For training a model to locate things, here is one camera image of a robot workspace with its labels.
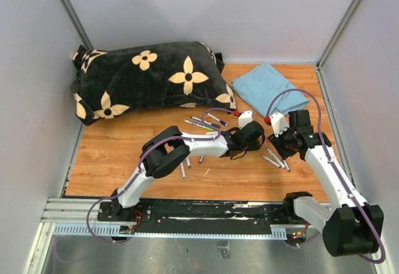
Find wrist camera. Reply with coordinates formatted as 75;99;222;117
270;112;289;137
238;110;254;129

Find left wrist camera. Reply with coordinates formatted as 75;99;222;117
238;110;254;129

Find pink cap marker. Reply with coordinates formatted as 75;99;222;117
267;148;286;169

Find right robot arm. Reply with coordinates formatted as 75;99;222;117
265;110;384;257

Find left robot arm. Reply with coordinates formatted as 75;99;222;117
111;121;266;222

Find black floral pillow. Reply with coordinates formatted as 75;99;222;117
70;41;237;126

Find black cap marker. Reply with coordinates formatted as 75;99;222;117
262;155;281;168

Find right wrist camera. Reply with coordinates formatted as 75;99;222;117
270;112;289;137

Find navy cap marker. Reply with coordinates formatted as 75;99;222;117
191;116;220;129

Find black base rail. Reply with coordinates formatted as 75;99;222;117
97;196;320;234

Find light blue folded cloth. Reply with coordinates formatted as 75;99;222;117
233;64;309;116

